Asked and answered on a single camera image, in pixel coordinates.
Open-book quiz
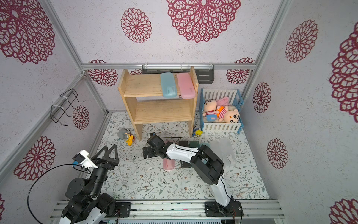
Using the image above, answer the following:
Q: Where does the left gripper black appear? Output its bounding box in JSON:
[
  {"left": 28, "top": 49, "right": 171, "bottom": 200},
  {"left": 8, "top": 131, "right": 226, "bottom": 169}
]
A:
[{"left": 89, "top": 145, "right": 118, "bottom": 197}]

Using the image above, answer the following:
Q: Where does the pink pencil case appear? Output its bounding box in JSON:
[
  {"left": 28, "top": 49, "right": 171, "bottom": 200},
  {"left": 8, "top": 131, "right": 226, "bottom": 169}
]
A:
[
  {"left": 163, "top": 159, "right": 175, "bottom": 171},
  {"left": 177, "top": 73, "right": 196, "bottom": 99}
]

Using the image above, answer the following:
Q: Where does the dark grey pencil case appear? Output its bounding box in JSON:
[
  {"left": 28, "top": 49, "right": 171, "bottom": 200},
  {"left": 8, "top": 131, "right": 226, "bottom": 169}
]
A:
[{"left": 179, "top": 141, "right": 192, "bottom": 169}]

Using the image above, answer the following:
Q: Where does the dark green pencil case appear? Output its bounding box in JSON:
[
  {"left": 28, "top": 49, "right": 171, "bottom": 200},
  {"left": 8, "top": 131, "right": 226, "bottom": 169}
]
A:
[{"left": 189, "top": 141, "right": 200, "bottom": 148}]

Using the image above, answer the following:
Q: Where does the light blue pencil case top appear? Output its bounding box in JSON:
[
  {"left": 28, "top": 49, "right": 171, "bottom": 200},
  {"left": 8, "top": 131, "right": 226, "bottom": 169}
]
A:
[{"left": 160, "top": 72, "right": 177, "bottom": 99}]

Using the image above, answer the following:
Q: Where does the clear frosted pencil case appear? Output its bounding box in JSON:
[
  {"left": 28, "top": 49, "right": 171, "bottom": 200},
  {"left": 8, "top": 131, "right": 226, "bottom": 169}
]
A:
[{"left": 219, "top": 138, "right": 236, "bottom": 167}]

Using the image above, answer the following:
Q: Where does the teal pencil case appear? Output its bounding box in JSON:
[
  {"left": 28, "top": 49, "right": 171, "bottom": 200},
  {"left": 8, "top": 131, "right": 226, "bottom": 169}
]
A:
[{"left": 200, "top": 142, "right": 210, "bottom": 147}]

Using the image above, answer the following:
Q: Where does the clear pencil case with label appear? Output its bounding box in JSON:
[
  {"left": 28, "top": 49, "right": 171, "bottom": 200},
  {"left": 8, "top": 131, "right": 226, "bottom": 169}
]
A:
[{"left": 209, "top": 141, "right": 223, "bottom": 160}]

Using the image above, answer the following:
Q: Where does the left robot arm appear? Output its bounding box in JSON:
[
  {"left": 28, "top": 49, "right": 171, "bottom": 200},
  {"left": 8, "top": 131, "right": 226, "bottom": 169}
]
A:
[{"left": 59, "top": 144, "right": 119, "bottom": 224}]

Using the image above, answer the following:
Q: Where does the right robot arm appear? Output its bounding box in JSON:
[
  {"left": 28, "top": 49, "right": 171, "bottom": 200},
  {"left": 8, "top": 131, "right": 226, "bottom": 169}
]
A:
[{"left": 143, "top": 133, "right": 235, "bottom": 207}]

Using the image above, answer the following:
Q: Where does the wooden two-tier shelf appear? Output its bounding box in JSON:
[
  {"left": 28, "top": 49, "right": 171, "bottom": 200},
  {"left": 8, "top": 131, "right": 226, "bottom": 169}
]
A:
[{"left": 118, "top": 66, "right": 199, "bottom": 140}]

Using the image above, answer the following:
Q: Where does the yellow and grey toy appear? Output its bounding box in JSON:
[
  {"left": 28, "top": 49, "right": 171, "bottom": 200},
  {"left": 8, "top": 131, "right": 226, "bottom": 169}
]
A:
[{"left": 117, "top": 128, "right": 134, "bottom": 146}]

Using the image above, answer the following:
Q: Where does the small yellow blue toy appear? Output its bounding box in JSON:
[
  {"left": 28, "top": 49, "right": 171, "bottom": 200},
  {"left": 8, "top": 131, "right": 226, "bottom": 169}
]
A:
[{"left": 193, "top": 128, "right": 203, "bottom": 137}]

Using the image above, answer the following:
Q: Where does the pink rabbit plush doll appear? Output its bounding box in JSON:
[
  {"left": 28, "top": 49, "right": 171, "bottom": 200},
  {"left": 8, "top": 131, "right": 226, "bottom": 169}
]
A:
[{"left": 203, "top": 97, "right": 229, "bottom": 122}]

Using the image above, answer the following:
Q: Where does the cartoon boy plush doll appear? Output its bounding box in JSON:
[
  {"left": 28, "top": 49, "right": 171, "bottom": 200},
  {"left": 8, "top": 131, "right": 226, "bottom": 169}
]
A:
[{"left": 215, "top": 106, "right": 240, "bottom": 123}]

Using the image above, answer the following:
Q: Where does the white and blue toy crib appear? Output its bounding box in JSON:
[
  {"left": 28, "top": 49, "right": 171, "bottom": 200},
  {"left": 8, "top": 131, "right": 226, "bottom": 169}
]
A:
[{"left": 199, "top": 89, "right": 243, "bottom": 133}]

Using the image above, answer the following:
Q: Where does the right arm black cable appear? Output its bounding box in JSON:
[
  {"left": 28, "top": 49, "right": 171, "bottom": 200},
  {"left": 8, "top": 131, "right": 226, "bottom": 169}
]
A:
[{"left": 156, "top": 136, "right": 242, "bottom": 224}]

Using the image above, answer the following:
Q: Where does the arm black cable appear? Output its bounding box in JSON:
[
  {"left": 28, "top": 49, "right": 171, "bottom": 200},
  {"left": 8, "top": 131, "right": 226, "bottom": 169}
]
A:
[
  {"left": 156, "top": 136, "right": 242, "bottom": 224},
  {"left": 26, "top": 163, "right": 91, "bottom": 224}
]

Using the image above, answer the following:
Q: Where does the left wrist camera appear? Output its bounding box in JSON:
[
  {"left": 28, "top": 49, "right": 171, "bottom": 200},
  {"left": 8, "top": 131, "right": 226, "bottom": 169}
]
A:
[{"left": 72, "top": 149, "right": 98, "bottom": 169}]

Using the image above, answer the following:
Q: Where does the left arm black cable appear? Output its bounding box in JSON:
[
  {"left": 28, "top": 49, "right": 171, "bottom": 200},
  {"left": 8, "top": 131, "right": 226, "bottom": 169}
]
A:
[{"left": 26, "top": 163, "right": 91, "bottom": 224}]

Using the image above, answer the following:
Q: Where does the black wire wall rack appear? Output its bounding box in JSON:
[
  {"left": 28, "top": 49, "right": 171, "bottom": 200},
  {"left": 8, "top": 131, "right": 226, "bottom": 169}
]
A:
[{"left": 49, "top": 88, "right": 84, "bottom": 127}]

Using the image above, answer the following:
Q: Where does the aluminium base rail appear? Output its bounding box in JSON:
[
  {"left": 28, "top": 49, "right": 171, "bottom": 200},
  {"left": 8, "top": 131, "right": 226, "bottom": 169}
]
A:
[{"left": 49, "top": 199, "right": 286, "bottom": 224}]

